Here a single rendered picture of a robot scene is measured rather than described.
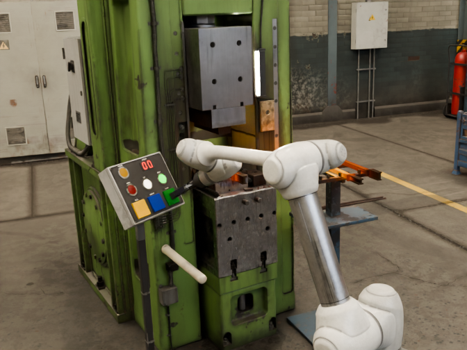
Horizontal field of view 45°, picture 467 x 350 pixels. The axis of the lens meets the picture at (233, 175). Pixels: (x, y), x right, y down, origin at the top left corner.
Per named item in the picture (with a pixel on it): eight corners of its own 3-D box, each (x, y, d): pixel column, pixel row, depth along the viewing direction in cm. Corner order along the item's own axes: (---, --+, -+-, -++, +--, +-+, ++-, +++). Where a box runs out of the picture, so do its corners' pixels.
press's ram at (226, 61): (267, 103, 303) (265, 25, 292) (202, 111, 285) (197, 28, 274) (228, 95, 338) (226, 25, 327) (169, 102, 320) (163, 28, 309)
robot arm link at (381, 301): (411, 341, 207) (413, 286, 201) (383, 362, 195) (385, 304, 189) (372, 325, 218) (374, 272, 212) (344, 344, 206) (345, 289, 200)
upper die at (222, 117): (245, 123, 299) (245, 105, 296) (212, 128, 290) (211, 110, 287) (209, 113, 334) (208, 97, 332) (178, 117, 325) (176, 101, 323)
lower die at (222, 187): (248, 188, 309) (247, 173, 306) (215, 194, 299) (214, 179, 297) (212, 171, 344) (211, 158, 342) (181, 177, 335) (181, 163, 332)
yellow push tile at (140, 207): (151, 213, 255) (144, 198, 256) (139, 218, 249) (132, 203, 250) (149, 215, 256) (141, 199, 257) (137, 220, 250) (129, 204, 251)
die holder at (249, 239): (278, 262, 322) (276, 186, 310) (218, 278, 305) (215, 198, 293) (229, 232, 369) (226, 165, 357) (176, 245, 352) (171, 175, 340)
